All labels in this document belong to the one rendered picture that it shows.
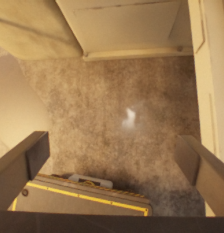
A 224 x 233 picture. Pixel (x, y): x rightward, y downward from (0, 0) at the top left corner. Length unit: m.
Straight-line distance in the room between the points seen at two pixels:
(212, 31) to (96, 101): 0.85
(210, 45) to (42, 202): 0.93
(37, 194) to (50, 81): 0.78
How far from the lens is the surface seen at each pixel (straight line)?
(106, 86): 1.21
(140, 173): 1.15
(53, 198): 0.95
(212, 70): 0.51
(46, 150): 0.17
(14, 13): 1.07
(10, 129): 1.45
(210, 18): 0.58
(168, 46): 1.26
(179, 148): 0.16
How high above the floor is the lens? 1.14
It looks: 79 degrees down
